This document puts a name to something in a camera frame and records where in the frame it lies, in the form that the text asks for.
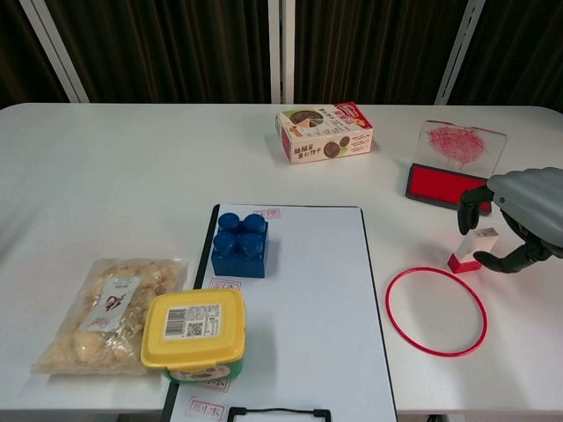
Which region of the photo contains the clear bag of food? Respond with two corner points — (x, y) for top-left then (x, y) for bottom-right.
(30, 257), (191, 377)

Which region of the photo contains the blue building block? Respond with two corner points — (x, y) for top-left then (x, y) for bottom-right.
(209, 212), (270, 280)

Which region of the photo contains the black clipboard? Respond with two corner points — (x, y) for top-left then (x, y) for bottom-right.
(158, 203), (399, 422)

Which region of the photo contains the white metal frame post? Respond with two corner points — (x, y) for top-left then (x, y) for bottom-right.
(19, 0), (89, 105)
(435, 0), (487, 106)
(267, 0), (296, 105)

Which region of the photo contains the white paper sheet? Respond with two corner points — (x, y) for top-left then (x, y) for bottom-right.
(169, 204), (395, 422)

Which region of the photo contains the red ring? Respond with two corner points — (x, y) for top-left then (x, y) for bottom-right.
(385, 266), (488, 357)

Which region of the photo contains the green tub yellow lid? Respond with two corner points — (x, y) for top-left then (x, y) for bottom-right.
(140, 288), (247, 385)

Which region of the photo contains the dark pleated curtain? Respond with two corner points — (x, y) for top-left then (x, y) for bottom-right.
(0, 0), (563, 109)

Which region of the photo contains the printed snack box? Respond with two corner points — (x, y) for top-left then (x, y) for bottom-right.
(275, 102), (375, 165)

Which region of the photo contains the red clear stamp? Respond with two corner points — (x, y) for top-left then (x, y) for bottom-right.
(447, 227), (501, 274)

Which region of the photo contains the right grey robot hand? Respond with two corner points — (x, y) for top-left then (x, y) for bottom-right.
(457, 166), (563, 274)

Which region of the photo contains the red ink pad clear lid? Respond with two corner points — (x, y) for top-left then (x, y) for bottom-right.
(402, 119), (509, 216)

